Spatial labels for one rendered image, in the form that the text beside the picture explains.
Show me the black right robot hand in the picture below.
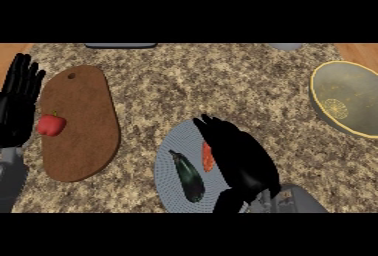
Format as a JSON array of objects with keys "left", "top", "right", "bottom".
[{"left": 192, "top": 113, "right": 282, "bottom": 214}]

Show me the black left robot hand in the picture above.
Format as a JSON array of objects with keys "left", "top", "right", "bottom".
[{"left": 0, "top": 52, "right": 47, "bottom": 149}]

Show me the grey round placemat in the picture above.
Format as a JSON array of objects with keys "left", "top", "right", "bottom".
[{"left": 153, "top": 119, "right": 251, "bottom": 214}]

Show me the grey bowl with yellow rim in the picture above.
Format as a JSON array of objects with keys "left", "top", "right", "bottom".
[{"left": 308, "top": 60, "right": 378, "bottom": 140}]

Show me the red bell pepper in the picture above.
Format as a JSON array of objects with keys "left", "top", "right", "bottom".
[{"left": 35, "top": 111, "right": 68, "bottom": 138}]

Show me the dark green eggplant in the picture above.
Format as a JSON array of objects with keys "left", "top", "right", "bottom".
[{"left": 167, "top": 149, "right": 206, "bottom": 204}]

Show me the brown wooden cutting board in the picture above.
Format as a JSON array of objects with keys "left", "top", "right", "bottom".
[{"left": 37, "top": 64, "right": 122, "bottom": 183}]

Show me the dark flat appliance edge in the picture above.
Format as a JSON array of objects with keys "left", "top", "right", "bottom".
[{"left": 82, "top": 42, "right": 159, "bottom": 50}]

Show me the pale grey round object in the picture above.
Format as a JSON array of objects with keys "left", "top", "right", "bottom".
[{"left": 267, "top": 42, "right": 304, "bottom": 52}]

